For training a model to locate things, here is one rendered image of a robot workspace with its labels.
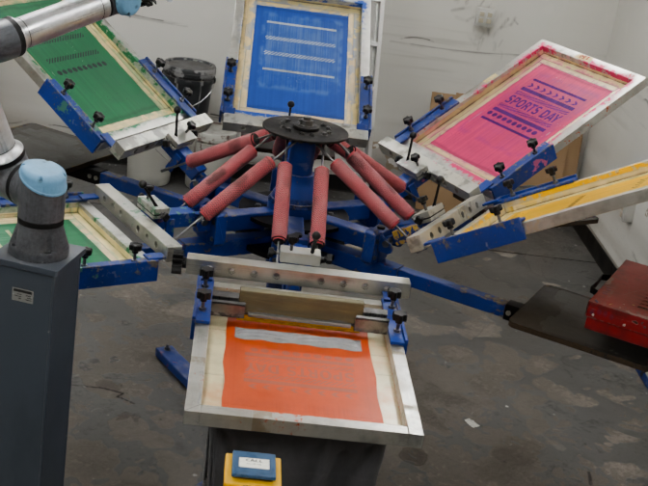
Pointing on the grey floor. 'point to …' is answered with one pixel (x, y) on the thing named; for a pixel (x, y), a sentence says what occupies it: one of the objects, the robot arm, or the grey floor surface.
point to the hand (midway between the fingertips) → (154, 2)
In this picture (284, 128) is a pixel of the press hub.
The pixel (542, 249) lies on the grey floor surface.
